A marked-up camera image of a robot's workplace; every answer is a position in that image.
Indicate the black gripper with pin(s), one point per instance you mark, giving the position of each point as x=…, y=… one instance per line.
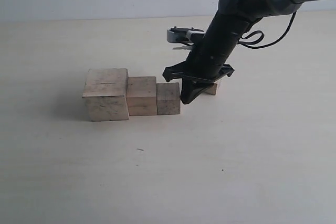
x=208, y=55

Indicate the smallest wooden cube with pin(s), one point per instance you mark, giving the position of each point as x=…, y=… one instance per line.
x=214, y=88

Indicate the third largest wooden cube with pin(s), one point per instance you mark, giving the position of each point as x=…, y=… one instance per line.
x=168, y=98

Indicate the second largest wooden cube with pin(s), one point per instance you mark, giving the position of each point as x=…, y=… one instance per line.
x=142, y=96

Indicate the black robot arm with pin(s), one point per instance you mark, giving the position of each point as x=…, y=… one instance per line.
x=253, y=11

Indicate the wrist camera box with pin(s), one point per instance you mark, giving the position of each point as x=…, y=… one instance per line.
x=176, y=35

